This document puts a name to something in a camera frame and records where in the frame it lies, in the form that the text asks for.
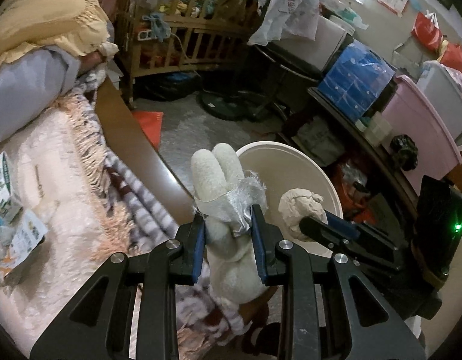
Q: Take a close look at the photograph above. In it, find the yellow frilled pillow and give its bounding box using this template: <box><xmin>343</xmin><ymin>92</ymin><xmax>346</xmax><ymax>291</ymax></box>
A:
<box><xmin>0</xmin><ymin>0</ymin><xmax>118</xmax><ymax>67</ymax></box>

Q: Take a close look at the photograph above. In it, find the beige paper ball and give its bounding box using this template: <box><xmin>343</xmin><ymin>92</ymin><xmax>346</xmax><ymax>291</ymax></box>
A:
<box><xmin>278</xmin><ymin>189</ymin><xmax>328</xmax><ymax>242</ymax></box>

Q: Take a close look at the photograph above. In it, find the white orange snack bag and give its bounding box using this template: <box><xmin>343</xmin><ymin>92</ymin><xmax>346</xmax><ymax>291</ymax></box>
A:
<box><xmin>0</xmin><ymin>209</ymin><xmax>48</xmax><ymax>287</ymax></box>

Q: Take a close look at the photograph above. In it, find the black fan base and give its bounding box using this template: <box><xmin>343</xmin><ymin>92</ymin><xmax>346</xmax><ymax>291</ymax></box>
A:
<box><xmin>198</xmin><ymin>89</ymin><xmax>263</xmax><ymax>121</ymax></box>

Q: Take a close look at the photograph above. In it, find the pink storage bin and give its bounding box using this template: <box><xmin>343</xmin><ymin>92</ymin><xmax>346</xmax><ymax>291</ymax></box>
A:
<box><xmin>382</xmin><ymin>75</ymin><xmax>462</xmax><ymax>194</ymax></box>

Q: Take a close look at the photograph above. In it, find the green white milk carton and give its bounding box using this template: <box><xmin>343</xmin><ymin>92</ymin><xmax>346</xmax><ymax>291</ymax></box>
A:
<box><xmin>0</xmin><ymin>151</ymin><xmax>23</xmax><ymax>224</ymax></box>

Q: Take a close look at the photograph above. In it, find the red hanging bag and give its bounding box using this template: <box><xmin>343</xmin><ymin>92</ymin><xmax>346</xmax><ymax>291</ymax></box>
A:
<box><xmin>411</xmin><ymin>11</ymin><xmax>443</xmax><ymax>52</ymax></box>

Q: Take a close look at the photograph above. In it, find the red gift box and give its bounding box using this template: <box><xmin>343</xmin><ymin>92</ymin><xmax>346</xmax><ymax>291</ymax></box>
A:
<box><xmin>132</xmin><ymin>110</ymin><xmax>164</xmax><ymax>150</ymax></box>

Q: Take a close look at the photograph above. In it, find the grey blanket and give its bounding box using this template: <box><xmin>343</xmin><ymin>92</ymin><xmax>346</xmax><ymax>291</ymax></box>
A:
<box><xmin>0</xmin><ymin>46</ymin><xmax>81</xmax><ymax>144</ymax></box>

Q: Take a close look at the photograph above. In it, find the striped fleece blanket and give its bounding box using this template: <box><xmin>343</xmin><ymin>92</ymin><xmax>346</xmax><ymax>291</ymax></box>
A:
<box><xmin>73</xmin><ymin>66</ymin><xmax>250</xmax><ymax>346</ymax></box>

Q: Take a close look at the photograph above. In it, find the white storage bin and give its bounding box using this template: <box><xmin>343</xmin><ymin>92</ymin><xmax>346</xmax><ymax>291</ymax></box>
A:
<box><xmin>417</xmin><ymin>60</ymin><xmax>462</xmax><ymax>140</ymax></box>

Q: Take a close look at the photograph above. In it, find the wooden bed frame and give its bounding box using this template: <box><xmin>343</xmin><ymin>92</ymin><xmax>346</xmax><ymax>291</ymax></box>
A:
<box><xmin>93</xmin><ymin>76</ymin><xmax>281</xmax><ymax>327</ymax></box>

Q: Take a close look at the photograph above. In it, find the wooden baby crib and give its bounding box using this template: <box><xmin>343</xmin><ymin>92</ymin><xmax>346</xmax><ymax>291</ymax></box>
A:
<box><xmin>114</xmin><ymin>0</ymin><xmax>269</xmax><ymax>105</ymax></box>

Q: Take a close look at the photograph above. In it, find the blue tissue pack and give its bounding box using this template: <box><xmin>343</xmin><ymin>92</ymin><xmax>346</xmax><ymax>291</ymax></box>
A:
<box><xmin>317</xmin><ymin>40</ymin><xmax>395</xmax><ymax>123</ymax></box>

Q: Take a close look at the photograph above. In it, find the cream trash bin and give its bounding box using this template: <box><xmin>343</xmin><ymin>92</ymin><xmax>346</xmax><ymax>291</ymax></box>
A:
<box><xmin>237</xmin><ymin>141</ymin><xmax>343</xmax><ymax>258</ymax></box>

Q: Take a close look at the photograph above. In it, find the black crumpled bag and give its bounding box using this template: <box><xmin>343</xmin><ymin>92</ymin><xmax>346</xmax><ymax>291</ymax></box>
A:
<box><xmin>389</xmin><ymin>134</ymin><xmax>418</xmax><ymax>172</ymax></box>

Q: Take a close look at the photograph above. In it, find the cream plush toy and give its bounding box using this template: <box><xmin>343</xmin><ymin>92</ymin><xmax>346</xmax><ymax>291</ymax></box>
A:
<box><xmin>191</xmin><ymin>143</ymin><xmax>268</xmax><ymax>305</ymax></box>

